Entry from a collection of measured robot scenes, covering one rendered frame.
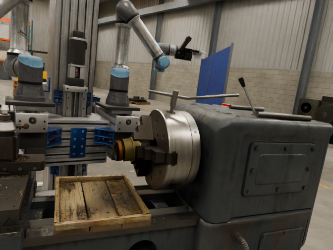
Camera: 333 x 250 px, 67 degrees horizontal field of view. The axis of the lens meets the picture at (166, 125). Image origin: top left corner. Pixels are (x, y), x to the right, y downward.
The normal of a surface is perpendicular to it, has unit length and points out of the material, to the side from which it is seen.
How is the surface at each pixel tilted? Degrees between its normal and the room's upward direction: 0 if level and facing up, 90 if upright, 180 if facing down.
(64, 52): 90
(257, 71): 90
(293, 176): 90
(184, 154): 79
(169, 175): 109
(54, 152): 90
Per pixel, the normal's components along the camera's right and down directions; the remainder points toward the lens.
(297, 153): 0.38, 0.20
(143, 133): 0.38, -0.38
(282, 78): -0.76, 0.02
